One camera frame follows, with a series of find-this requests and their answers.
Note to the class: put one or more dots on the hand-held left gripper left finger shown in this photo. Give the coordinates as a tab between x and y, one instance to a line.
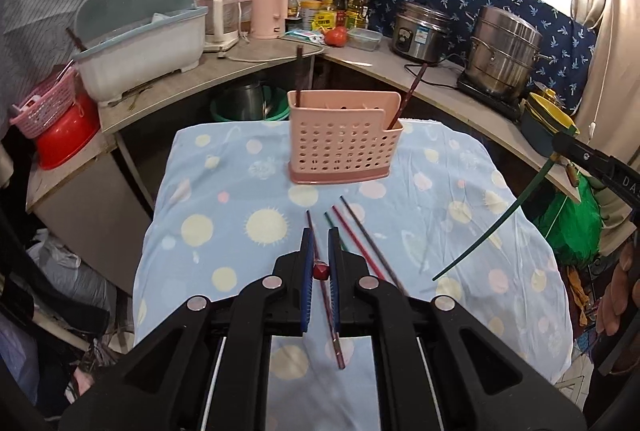
306	281

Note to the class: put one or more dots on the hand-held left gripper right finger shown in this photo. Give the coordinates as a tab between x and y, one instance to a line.
335	281

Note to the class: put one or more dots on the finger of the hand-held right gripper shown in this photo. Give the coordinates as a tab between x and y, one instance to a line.
582	156

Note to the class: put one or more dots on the dark maroon chopstick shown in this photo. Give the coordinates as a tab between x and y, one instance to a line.
365	231
298	71
412	91
336	346

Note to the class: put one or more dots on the green chopstick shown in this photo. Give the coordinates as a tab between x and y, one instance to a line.
518	205
330	222

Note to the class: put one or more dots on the pink perforated utensil holder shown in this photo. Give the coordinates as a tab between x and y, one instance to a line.
340	146

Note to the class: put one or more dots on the person's right hand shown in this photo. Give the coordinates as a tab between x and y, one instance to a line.
622	296

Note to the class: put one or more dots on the yellow and green pot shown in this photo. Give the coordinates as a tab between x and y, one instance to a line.
545	121

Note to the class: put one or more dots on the green plastic bag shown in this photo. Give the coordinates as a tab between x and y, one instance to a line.
570	226

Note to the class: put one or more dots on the beige cloth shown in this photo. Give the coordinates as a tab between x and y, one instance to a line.
610	61

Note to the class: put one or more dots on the light blue printed tablecloth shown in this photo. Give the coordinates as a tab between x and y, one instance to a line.
225	221

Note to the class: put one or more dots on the black induction cooker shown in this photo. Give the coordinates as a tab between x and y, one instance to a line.
492	103

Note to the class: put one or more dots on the steel steamer pot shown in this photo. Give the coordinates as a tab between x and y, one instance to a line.
502	53

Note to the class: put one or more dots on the green plastic basin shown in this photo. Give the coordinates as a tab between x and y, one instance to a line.
277	108

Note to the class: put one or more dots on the steel rice cooker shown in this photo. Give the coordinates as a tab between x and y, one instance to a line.
422	33

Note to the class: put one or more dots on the curved wooden counter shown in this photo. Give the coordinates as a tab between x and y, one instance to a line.
390	71

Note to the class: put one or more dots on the grey plastic bag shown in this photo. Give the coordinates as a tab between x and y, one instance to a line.
75	271

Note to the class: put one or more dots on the clear food container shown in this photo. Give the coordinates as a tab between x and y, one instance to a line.
364	39

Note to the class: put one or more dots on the red tomato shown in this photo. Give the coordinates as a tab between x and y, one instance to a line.
336	37

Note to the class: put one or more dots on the blue and white packet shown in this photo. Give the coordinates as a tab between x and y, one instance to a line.
302	37

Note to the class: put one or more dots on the beige side cabinet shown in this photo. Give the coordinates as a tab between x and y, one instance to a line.
75	196

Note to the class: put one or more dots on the round metal tin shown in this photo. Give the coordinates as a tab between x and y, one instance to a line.
310	16

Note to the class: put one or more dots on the yellow seasoning bottle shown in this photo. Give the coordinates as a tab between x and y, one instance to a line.
328	16

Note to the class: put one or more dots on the cooking oil bottle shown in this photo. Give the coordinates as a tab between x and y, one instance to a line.
359	8

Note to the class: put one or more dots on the pink electric kettle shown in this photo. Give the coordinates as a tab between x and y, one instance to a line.
267	11

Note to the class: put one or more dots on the white glass kettle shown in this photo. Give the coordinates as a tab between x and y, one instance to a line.
220	21

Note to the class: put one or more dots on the red plastic basin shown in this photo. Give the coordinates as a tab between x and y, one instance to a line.
67	141

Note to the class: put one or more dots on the dark sauce bottle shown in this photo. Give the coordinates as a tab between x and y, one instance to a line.
341	1

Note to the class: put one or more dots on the white dish drainer bin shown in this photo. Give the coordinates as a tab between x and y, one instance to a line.
140	51

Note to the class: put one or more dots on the pink plastic basket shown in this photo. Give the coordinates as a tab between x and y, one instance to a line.
45	108

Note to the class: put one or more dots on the brown stick in drainer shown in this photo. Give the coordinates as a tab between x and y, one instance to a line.
75	39

